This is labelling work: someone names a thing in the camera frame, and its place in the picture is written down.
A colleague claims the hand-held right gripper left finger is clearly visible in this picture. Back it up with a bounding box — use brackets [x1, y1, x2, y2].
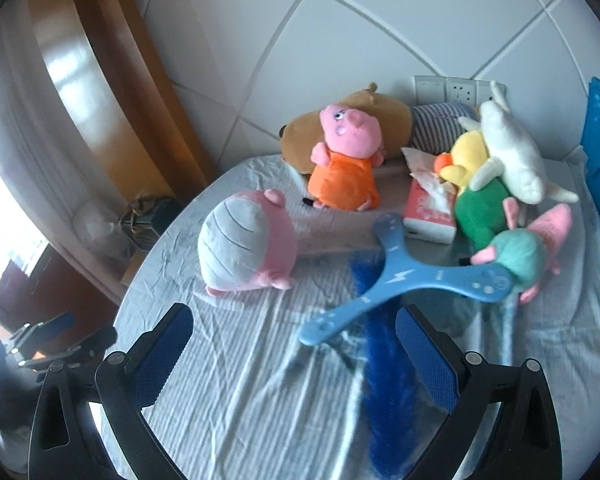
[29, 302, 195, 480]

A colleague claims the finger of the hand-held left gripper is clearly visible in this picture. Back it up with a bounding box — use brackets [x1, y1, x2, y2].
[27, 326, 117, 368]
[39, 311, 77, 333]

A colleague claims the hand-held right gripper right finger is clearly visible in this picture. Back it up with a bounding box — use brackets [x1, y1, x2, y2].
[396, 304, 563, 480]

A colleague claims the blue plastic boomerang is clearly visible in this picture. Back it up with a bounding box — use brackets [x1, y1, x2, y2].
[298, 212, 515, 347]

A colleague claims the pink pig plush teal dress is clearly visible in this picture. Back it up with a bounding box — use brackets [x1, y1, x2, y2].
[470, 203, 573, 303]

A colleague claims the pink white round plush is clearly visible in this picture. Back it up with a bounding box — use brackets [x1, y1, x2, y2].
[199, 189, 297, 297]

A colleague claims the dark cluttered box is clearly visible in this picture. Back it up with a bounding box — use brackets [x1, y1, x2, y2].
[115, 197, 181, 251]

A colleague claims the pink tissue pack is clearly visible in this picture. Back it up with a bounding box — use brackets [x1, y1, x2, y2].
[400, 147, 461, 245]

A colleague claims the yellow green duck plush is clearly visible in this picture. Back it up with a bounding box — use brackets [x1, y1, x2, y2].
[434, 130, 522, 255]

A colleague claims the pink pig plush orange dress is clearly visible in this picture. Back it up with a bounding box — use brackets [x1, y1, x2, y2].
[307, 103, 386, 211]

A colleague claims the white shark plush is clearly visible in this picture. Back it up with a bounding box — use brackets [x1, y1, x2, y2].
[457, 80, 580, 206]

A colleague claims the striped plush toy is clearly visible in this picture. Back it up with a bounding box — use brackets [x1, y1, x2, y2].
[411, 101, 481, 153]

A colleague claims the brown capybara plush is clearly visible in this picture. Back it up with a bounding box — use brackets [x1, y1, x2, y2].
[280, 82, 413, 176]

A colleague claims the wooden door frame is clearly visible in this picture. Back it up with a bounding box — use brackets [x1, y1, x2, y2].
[25, 0, 216, 306]

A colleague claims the white wall switch panel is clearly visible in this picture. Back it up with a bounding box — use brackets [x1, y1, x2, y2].
[414, 75, 447, 106]

